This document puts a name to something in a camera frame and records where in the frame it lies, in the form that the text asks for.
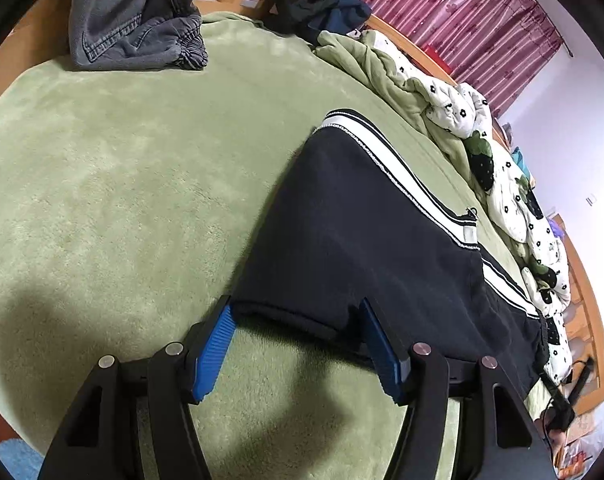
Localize maroon patterned curtain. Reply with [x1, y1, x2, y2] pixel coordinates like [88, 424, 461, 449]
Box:
[363, 0, 564, 116]

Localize wooden bed frame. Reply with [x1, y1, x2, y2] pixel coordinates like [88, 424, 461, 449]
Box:
[0, 0, 604, 415]

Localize black pants with white stripe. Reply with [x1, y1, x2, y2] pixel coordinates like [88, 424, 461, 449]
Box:
[231, 108, 548, 396]

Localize navy blue garment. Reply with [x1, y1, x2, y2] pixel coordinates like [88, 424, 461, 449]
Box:
[300, 0, 372, 44]

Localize white floral comforter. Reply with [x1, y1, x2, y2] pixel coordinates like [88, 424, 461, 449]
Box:
[369, 29, 576, 386]

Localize green plush bed blanket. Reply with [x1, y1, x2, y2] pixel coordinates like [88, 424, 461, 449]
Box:
[0, 14, 523, 479]

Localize left red chair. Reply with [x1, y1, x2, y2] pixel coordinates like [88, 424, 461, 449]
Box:
[423, 46, 453, 75]

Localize grey denim jeans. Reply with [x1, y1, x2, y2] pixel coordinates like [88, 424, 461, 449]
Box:
[68, 0, 209, 70]

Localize teal pillow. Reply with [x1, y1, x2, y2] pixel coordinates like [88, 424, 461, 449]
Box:
[511, 146, 531, 179]

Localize purple fluffy item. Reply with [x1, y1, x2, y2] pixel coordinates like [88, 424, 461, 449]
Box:
[548, 218, 566, 240]

